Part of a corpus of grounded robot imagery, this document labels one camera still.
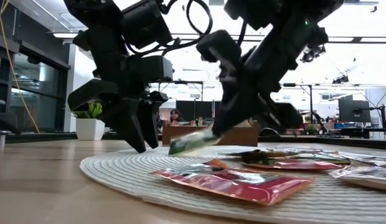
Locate wooden three-compartment box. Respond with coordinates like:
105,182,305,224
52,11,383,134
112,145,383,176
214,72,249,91
161,120,259,147

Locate black aluminium table frame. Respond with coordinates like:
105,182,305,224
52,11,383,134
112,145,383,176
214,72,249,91
0,132,386,151

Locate black metal station frame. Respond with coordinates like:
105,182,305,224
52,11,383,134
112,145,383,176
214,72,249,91
157,80,314,125

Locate yellow hanging cable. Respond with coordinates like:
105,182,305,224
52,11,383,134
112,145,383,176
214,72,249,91
0,0,41,134

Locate long linear ceiling light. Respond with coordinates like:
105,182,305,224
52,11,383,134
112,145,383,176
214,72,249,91
52,32,386,44

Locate green plant in white pot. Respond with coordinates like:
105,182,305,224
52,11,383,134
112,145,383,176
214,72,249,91
71,102,111,141

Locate person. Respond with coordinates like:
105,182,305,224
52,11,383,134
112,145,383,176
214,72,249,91
169,108,184,126

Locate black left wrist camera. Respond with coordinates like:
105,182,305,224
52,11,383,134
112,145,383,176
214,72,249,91
121,0,174,50

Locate black track light cluster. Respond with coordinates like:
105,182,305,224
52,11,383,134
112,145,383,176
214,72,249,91
300,43,327,64

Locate black partition panels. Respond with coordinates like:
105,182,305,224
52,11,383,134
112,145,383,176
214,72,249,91
176,100,222,123

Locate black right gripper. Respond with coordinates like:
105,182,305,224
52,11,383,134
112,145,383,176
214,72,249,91
196,29,303,134

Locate black computer monitor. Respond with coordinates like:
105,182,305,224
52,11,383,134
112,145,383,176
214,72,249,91
338,99,372,124

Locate white round woven placemat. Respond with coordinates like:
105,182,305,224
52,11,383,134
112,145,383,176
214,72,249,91
79,144,386,224

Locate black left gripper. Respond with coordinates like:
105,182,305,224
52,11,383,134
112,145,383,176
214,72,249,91
67,55,175,154

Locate black left camera cable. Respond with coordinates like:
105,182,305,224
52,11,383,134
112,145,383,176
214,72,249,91
163,0,214,57

